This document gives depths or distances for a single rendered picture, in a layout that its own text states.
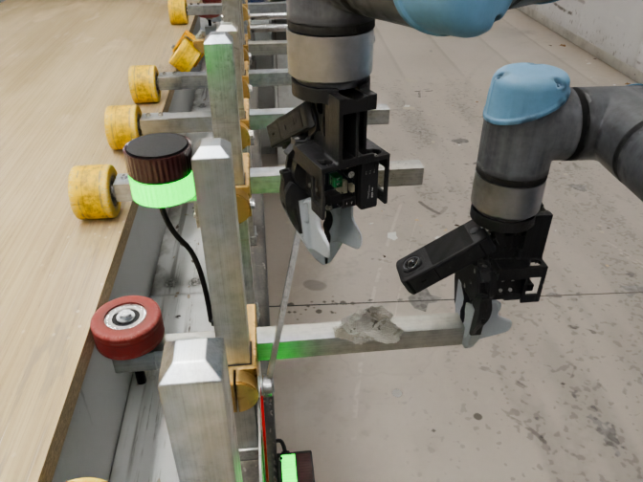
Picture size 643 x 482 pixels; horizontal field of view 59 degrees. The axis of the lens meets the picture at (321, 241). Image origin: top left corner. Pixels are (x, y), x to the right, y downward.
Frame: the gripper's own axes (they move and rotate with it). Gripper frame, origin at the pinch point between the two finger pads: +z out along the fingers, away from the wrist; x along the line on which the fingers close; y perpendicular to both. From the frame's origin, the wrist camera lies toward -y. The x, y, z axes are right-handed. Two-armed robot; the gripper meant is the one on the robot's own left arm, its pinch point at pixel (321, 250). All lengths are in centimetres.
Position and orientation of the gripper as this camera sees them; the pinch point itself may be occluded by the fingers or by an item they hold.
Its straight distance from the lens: 63.5
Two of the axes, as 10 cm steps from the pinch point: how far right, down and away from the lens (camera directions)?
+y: 4.5, 4.8, -7.5
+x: 9.0, -2.5, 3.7
